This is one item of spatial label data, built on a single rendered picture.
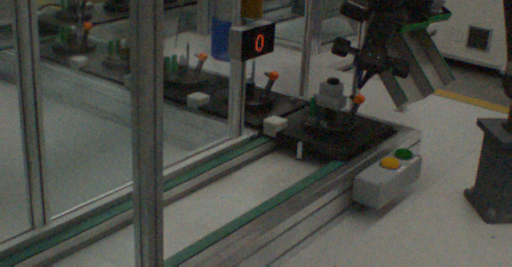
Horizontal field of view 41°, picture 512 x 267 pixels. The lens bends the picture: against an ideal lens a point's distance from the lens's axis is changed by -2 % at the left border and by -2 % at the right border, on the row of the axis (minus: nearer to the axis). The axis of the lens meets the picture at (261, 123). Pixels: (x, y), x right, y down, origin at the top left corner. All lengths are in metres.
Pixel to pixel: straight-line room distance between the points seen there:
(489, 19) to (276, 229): 4.67
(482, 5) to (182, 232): 4.71
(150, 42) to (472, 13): 5.12
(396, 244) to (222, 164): 0.42
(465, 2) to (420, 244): 4.50
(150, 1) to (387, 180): 0.83
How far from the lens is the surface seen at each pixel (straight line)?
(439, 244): 1.53
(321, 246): 1.46
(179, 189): 1.49
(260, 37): 1.59
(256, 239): 1.27
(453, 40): 5.99
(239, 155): 1.63
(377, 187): 1.52
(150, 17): 0.86
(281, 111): 1.84
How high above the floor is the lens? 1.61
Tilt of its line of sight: 22 degrees down
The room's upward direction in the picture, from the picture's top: 3 degrees clockwise
